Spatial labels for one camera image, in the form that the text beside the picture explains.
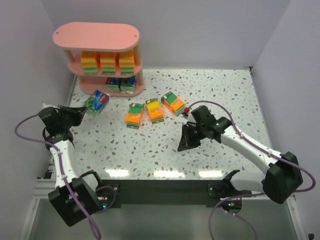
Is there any blue Vileda pack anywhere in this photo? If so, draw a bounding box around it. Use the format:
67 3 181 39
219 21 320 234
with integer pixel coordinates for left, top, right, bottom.
120 77 136 95
83 90 110 117
105 77 121 92

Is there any green top sponge box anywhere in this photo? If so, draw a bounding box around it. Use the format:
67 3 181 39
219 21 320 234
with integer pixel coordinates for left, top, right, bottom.
124 103 145 129
161 91 185 116

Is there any orange three sponge pack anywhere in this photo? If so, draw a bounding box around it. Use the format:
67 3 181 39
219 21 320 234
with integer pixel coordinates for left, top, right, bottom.
80 51 99 75

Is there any orange sponge pack barcode sticker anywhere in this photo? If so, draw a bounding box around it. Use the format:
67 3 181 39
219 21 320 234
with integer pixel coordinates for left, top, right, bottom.
118 48 135 76

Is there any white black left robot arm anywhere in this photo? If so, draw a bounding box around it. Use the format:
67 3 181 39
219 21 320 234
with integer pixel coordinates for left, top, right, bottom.
38 106 103 227

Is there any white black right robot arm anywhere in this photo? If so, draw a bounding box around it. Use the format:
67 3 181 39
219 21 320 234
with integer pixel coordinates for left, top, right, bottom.
177 105 303 204

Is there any pink three tier shelf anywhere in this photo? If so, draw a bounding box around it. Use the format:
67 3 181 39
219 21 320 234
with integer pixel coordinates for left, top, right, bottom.
52 22 145 97

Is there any yellow top sponge box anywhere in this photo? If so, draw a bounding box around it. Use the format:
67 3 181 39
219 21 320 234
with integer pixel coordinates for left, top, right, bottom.
145 98 164 124

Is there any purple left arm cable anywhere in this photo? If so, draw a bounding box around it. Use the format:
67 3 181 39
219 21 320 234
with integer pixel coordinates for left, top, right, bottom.
14 112 118 240

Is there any aluminium frame rail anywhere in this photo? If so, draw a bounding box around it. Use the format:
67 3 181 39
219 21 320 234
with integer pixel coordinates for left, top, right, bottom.
32 159 57 201

